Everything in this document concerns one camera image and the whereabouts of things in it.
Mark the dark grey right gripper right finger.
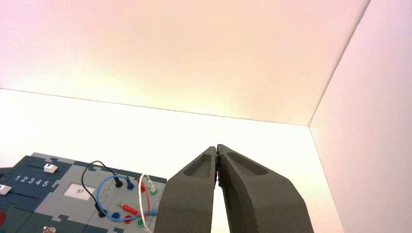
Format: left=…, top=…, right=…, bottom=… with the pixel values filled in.
left=217, top=144, right=314, bottom=233

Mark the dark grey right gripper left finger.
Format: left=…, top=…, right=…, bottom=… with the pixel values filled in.
left=154, top=146, right=218, bottom=233

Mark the white display label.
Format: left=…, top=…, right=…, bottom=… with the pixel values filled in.
left=63, top=183, right=96, bottom=201

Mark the blue grey task box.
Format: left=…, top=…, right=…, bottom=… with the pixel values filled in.
left=0, top=152, right=167, bottom=233

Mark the white banana plug cable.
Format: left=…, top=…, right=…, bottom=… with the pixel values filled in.
left=138, top=173, right=158, bottom=233

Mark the blue banana plug cable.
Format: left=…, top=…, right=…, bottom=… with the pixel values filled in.
left=96, top=174, right=158, bottom=222

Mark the red banana plug cable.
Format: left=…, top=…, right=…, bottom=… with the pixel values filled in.
left=116, top=178, right=152, bottom=216

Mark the black banana plug cable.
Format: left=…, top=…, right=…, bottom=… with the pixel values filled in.
left=81, top=160, right=124, bottom=218

